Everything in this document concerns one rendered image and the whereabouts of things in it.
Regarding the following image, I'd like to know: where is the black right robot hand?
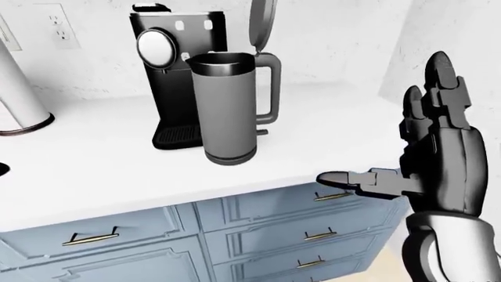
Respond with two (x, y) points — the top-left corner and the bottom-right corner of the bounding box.
(315, 50), (491, 219)

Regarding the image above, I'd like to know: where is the grey electric kettle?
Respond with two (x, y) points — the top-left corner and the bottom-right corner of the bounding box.
(184, 52), (282, 167)

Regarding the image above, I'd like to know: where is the grey kettle lid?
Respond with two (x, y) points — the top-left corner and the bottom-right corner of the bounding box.
(248, 0), (278, 56)

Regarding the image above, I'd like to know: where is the blue cabinet drawer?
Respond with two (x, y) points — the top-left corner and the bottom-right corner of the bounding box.
(203, 216), (396, 264)
(0, 202), (203, 261)
(211, 246), (383, 282)
(194, 181), (408, 233)

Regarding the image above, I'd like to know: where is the black coffee machine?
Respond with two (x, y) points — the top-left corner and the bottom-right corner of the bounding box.
(129, 2), (229, 151)

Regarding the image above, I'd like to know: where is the blue cabinet door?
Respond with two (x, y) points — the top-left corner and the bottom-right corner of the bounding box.
(0, 234), (216, 282)

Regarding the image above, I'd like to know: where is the brass drawer handle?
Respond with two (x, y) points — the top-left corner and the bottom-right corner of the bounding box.
(295, 255), (326, 269)
(61, 226), (119, 247)
(303, 226), (338, 242)
(312, 190), (353, 202)

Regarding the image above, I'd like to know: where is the white wall outlet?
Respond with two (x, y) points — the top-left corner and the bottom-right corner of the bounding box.
(43, 2), (81, 50)

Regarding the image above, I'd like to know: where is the white wall switch plate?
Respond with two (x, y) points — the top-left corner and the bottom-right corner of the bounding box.
(0, 14), (23, 53)

